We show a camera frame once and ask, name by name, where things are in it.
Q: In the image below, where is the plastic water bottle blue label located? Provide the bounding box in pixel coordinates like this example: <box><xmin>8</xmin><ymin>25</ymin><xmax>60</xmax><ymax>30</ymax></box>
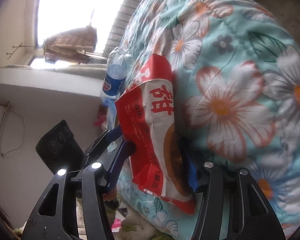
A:
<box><xmin>100</xmin><ymin>47</ymin><xmax>133</xmax><ymax>107</ymax></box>

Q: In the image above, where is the floral teal bed quilt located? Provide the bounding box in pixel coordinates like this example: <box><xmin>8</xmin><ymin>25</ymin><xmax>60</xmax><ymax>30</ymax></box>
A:
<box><xmin>118</xmin><ymin>0</ymin><xmax>300</xmax><ymax>239</ymax></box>

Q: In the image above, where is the red white snack bag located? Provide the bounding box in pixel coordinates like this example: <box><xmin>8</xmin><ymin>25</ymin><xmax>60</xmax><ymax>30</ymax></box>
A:
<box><xmin>115</xmin><ymin>54</ymin><xmax>195</xmax><ymax>215</ymax></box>

